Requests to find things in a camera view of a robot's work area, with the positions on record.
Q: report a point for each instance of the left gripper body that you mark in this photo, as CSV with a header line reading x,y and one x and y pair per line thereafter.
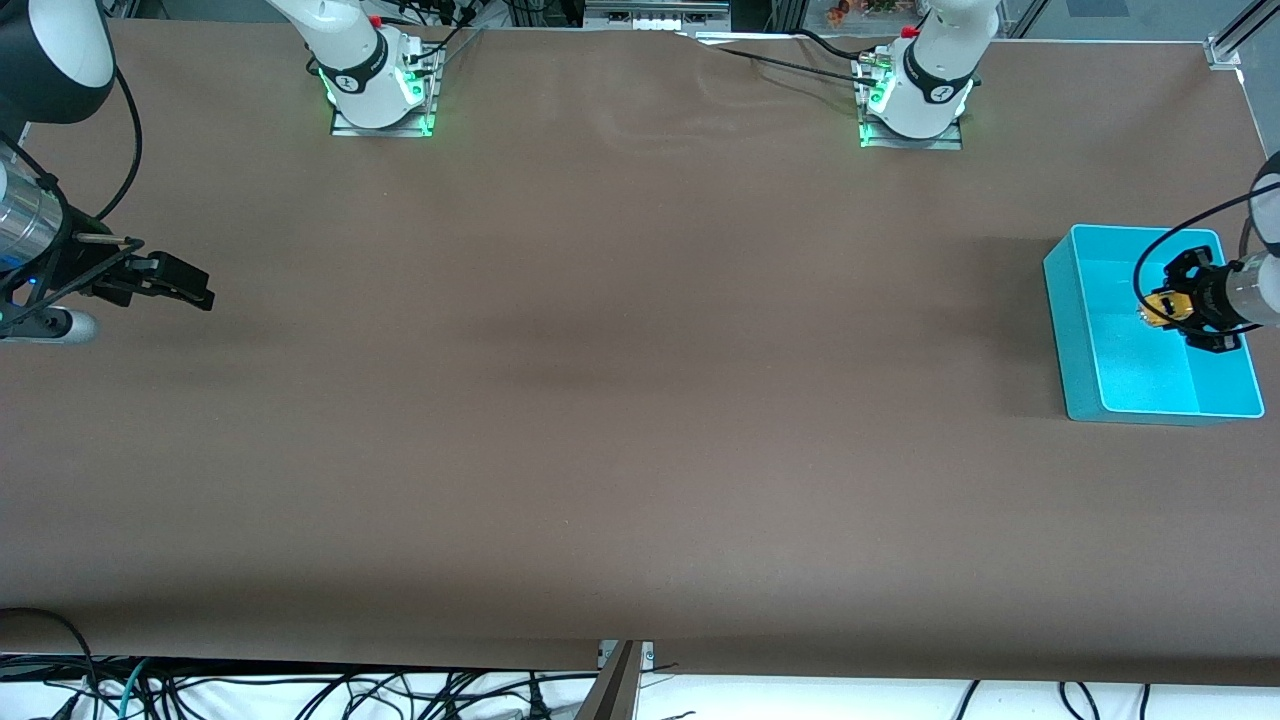
x,y
1209,295

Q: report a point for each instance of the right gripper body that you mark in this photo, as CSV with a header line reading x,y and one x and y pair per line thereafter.
x,y
82,266

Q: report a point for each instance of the yellow toy beetle car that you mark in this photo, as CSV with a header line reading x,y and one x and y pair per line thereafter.
x,y
1163,307

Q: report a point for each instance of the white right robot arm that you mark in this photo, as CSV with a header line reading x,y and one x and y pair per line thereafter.
x,y
360,60

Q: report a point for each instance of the teal plastic storage bin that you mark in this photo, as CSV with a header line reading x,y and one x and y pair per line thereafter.
x,y
1140,380

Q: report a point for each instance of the brown table cover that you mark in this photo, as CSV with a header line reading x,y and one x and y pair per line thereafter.
x,y
640,450

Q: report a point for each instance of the white background device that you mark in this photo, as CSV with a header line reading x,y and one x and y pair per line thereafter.
x,y
655,12

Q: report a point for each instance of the aluminium frame profile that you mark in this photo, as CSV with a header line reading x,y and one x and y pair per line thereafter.
x,y
1240,35

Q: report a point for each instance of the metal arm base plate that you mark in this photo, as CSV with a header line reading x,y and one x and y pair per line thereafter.
x,y
910,143
425,100

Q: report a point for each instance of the metal table bracket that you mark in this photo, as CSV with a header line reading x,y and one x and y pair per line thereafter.
x,y
615,685

